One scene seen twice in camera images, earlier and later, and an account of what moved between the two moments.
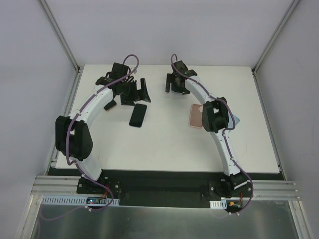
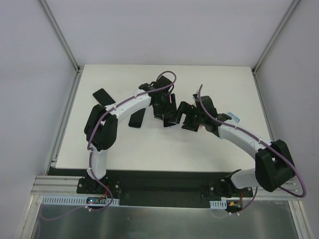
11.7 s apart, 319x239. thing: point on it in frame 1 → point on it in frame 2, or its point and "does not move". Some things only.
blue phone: (137, 115) does not move
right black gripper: (175, 83) → (190, 118)
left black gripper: (134, 93) → (164, 116)
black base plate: (164, 187) does not move
